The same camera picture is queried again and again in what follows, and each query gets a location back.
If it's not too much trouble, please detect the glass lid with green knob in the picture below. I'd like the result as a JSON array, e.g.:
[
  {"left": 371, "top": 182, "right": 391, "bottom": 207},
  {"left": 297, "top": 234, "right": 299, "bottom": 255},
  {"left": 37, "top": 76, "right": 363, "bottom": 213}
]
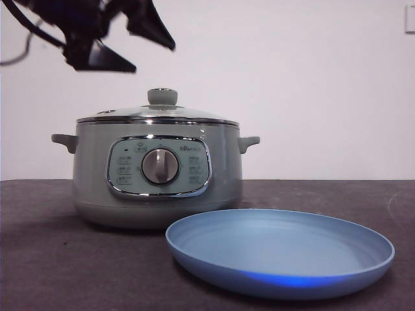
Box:
[{"left": 76, "top": 87, "right": 239, "bottom": 126}]

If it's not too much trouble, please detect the pale green electric steamer pot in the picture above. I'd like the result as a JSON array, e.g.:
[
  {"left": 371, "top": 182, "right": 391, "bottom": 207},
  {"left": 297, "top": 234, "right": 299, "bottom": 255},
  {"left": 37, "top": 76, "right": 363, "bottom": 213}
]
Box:
[{"left": 51, "top": 119, "right": 261, "bottom": 231}]

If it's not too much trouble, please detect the blue round plate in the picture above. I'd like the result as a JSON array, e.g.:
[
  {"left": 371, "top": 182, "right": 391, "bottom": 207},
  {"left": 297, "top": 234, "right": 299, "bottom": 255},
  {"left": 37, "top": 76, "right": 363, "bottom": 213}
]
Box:
[{"left": 165, "top": 208, "right": 397, "bottom": 292}]

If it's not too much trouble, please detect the thick black cable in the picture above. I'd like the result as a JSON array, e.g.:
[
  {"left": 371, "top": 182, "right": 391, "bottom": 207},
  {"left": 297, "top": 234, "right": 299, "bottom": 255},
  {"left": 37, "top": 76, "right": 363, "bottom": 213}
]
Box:
[{"left": 6, "top": 0, "right": 67, "bottom": 49}]

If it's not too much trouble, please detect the thin black cable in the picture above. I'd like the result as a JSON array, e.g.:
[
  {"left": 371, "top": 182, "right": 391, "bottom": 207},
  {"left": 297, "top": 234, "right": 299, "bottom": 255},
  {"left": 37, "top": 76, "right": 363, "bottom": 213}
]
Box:
[{"left": 0, "top": 17, "right": 43, "bottom": 66}]

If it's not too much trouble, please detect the white wall switch plate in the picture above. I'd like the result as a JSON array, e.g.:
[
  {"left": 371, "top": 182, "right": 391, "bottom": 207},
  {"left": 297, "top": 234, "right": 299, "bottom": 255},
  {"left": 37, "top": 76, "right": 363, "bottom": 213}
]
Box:
[{"left": 405, "top": 5, "right": 415, "bottom": 34}]

